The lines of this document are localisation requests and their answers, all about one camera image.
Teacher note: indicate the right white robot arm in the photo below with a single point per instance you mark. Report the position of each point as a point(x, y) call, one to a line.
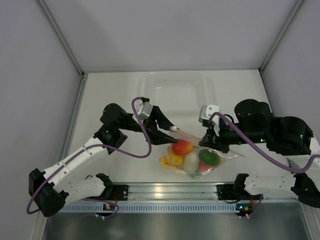
point(287, 142)

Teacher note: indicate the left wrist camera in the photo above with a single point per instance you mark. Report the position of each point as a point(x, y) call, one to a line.
point(144, 109)

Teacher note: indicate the white slotted cable duct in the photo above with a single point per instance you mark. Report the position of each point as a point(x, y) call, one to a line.
point(134, 207)

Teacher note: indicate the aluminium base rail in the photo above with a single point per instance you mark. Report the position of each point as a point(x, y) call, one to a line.
point(204, 191)

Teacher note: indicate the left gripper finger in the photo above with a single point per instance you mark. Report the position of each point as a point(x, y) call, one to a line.
point(158, 137)
point(163, 122)

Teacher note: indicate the pink fake peach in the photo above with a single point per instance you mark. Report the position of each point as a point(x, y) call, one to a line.
point(204, 168)

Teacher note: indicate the clear zip top bag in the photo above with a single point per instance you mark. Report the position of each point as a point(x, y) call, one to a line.
point(224, 157)

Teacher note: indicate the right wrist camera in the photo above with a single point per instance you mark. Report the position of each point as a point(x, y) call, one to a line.
point(206, 112)

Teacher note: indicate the yellow fake banana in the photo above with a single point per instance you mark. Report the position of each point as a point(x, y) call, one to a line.
point(164, 163)

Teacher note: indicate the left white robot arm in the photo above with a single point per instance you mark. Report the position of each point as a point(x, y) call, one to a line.
point(68, 180)

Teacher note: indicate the red fake apple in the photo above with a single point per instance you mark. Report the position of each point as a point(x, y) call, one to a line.
point(182, 147)

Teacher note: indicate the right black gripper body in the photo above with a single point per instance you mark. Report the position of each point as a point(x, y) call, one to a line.
point(227, 137)

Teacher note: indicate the orange fake mango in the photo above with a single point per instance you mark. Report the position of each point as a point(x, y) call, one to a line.
point(174, 159)

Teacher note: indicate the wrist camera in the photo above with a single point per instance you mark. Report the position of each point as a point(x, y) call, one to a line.
point(144, 109)
point(206, 112)

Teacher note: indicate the green fake avocado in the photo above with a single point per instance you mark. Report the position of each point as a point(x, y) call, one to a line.
point(209, 157)

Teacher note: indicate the clear plastic perforated bin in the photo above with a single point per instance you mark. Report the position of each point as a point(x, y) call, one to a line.
point(177, 92)

